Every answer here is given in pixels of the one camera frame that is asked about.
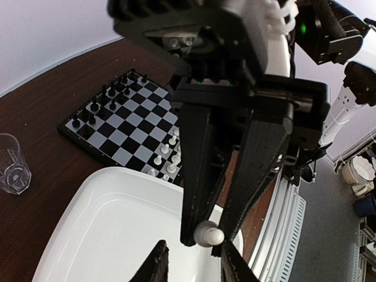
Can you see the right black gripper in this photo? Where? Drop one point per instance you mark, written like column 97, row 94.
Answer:
column 206, row 149

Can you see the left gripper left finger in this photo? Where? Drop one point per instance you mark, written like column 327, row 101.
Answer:
column 155, row 268

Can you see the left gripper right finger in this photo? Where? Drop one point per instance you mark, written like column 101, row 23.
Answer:
column 233, row 266

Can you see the white rectangular tray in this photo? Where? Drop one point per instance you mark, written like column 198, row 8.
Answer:
column 112, row 224

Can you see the black chess pieces row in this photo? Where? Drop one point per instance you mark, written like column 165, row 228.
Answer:
column 115, row 102

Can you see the black and white chessboard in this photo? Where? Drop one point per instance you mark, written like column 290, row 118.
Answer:
column 135, row 144

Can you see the white appliance beside table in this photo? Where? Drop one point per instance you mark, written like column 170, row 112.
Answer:
column 359, row 173

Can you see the blue cup beside table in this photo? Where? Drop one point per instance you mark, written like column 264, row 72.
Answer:
column 365, row 206

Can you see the clear drinking glass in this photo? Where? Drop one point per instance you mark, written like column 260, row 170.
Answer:
column 15, row 173

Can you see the front aluminium rail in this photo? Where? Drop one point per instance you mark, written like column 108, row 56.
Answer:
column 273, row 256

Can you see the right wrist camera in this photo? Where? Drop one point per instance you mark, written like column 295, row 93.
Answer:
column 233, row 40

